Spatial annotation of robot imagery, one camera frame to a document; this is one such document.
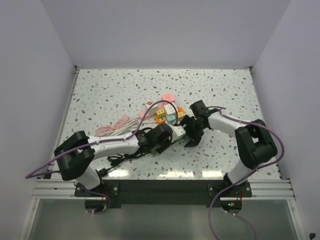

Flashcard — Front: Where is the orange power strip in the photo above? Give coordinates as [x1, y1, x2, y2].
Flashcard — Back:
[155, 107, 186, 125]

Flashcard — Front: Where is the teal adapter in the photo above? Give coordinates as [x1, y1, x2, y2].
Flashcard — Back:
[166, 114, 177, 124]

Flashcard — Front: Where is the pink cube socket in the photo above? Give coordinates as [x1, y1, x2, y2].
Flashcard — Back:
[161, 93, 176, 103]

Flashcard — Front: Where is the purple cable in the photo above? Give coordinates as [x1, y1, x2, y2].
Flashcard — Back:
[204, 106, 286, 240]
[24, 100, 180, 180]

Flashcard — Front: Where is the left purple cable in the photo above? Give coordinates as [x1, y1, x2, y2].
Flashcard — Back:
[24, 100, 180, 180]

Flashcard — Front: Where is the black power cord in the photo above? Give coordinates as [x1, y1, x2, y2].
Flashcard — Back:
[98, 147, 153, 176]

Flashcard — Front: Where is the pink power strip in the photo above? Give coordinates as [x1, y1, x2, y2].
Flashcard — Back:
[138, 109, 156, 120]

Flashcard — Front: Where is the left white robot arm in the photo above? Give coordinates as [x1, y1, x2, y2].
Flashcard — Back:
[54, 123, 177, 196]

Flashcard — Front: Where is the white cube socket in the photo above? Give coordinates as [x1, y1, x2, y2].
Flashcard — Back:
[163, 102, 177, 117]

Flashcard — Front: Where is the white cartoon cube adapter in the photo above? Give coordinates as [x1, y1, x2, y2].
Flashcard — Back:
[145, 99, 158, 112]

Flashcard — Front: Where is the green power strip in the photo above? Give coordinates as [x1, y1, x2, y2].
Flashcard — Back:
[150, 139, 181, 157]

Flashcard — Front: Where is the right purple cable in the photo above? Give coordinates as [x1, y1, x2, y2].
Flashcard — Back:
[204, 106, 286, 240]

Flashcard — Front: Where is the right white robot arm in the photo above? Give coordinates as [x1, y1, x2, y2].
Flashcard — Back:
[179, 100, 278, 197]

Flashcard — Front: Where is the orange adapter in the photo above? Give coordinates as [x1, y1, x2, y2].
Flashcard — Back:
[177, 107, 185, 113]

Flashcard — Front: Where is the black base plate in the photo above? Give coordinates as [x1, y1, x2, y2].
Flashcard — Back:
[74, 179, 253, 210]

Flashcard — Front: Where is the yellow small adapter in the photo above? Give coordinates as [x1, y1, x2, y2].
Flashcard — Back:
[156, 109, 166, 119]

